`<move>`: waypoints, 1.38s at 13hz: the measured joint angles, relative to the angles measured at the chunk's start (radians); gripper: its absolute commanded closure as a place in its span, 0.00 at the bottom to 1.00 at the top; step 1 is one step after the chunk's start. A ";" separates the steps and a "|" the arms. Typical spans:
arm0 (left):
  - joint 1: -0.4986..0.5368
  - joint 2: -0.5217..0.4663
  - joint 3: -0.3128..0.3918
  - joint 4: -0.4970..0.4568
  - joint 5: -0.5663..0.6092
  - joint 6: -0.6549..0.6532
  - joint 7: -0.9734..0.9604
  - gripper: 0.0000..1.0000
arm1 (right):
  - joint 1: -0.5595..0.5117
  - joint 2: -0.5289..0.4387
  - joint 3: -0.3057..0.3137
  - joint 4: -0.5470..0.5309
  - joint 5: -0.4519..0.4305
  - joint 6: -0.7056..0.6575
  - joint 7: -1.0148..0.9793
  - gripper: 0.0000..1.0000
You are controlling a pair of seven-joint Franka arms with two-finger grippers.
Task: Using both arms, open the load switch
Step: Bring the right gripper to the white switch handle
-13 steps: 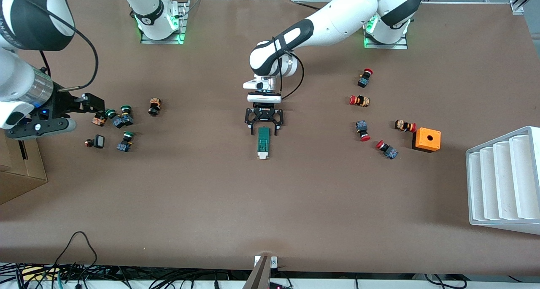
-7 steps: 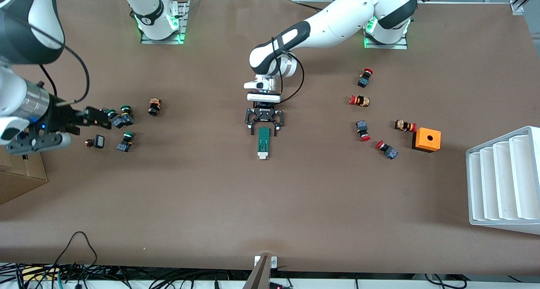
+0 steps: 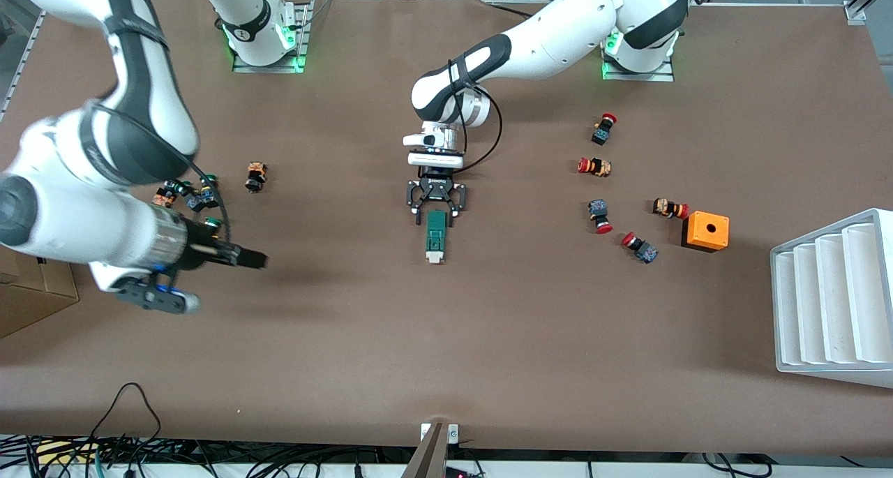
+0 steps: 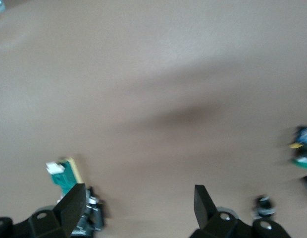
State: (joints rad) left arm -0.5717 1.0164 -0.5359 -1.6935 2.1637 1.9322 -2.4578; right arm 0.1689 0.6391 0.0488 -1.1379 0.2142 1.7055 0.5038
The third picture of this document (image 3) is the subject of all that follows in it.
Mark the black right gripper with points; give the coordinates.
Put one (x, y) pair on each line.
(215, 252)

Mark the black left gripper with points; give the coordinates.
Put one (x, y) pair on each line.
(436, 185)

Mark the green load switch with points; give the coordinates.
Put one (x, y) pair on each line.
(436, 237)

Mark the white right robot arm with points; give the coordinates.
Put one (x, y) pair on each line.
(70, 220)

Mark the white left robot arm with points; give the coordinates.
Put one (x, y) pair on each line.
(558, 38)

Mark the green push button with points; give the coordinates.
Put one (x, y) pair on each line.
(209, 199)
(213, 222)
(185, 188)

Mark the red emergency stop button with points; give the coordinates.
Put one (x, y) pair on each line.
(668, 207)
(598, 209)
(642, 248)
(603, 132)
(596, 167)

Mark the brown cardboard box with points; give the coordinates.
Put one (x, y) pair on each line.
(35, 303)

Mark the white slotted tray rack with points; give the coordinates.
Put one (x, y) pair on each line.
(830, 303)

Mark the black orange switch block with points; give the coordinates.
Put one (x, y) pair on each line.
(255, 178)

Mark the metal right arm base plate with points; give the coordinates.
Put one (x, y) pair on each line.
(268, 68)

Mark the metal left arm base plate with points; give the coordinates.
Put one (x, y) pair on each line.
(656, 75)

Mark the brown camera mount bracket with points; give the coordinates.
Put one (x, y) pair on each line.
(432, 453)

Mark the orange button enclosure box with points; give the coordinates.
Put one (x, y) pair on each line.
(708, 230)

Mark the aluminium table edge rail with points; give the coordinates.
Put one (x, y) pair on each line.
(21, 63)

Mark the aluminium frame corner post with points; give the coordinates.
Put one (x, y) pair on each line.
(861, 3)

